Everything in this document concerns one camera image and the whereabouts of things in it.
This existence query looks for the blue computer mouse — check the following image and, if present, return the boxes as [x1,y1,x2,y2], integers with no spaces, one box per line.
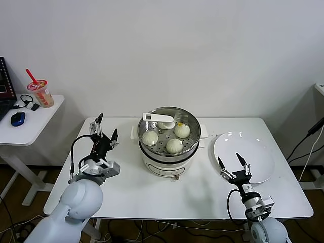
[10,111,27,127]

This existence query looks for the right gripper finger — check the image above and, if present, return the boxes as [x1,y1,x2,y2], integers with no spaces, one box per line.
[217,156,235,181]
[235,152,253,178]

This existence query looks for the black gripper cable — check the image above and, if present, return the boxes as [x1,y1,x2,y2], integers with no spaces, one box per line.
[68,134,93,184]
[227,188,254,225]

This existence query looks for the white wall cable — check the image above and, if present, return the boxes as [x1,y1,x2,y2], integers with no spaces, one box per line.
[298,136,324,183]

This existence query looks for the stainless steel steamer basket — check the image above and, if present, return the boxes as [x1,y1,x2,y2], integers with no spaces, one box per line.
[137,106,202,163]

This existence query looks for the white side table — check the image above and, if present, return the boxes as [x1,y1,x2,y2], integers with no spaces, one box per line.
[0,94,65,207]

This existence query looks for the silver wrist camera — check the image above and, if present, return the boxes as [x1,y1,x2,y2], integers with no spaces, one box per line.
[102,161,121,177]
[262,195,276,210]

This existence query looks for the milk tea plastic cup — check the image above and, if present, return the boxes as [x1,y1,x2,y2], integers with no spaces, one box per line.
[26,79,55,109]

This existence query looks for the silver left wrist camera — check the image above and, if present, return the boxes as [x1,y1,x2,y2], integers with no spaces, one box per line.
[102,161,121,177]

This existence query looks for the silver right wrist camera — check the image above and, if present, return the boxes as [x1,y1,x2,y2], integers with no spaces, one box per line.
[262,195,276,210]

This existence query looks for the glass lid white handle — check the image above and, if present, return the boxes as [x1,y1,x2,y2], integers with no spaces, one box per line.
[138,106,202,155]

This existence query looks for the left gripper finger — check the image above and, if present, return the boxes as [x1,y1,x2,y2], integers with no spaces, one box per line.
[89,113,104,137]
[108,128,120,150]

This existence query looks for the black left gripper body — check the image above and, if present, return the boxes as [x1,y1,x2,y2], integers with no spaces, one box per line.
[90,134,114,160]

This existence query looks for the black wall cable with plug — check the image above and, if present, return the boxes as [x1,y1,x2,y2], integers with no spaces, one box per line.
[287,117,324,163]

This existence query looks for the white table leg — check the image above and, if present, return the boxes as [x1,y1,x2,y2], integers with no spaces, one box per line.
[82,217,102,240]
[241,219,254,241]

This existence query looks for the white electric cooker base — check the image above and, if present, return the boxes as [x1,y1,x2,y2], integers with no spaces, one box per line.
[130,124,210,182]

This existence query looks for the red drinking straw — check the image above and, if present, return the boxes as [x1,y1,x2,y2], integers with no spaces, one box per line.
[25,68,39,86]

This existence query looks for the white round plate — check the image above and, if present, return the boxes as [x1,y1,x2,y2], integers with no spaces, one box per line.
[213,131,275,184]

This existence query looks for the white floor cable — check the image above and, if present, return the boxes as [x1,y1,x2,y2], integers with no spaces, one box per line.
[141,219,245,231]

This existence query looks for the black wired earphones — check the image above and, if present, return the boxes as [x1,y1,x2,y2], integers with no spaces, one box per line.
[11,94,34,110]

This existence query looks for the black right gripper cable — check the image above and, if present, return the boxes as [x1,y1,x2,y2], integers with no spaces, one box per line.
[227,188,254,225]

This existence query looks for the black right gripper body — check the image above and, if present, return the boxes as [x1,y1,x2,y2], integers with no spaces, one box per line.
[229,171,252,190]

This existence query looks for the black laptop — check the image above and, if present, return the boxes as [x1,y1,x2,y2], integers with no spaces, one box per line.
[0,56,18,122]

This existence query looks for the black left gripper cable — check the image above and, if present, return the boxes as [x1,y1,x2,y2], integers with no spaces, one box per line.
[68,134,93,184]

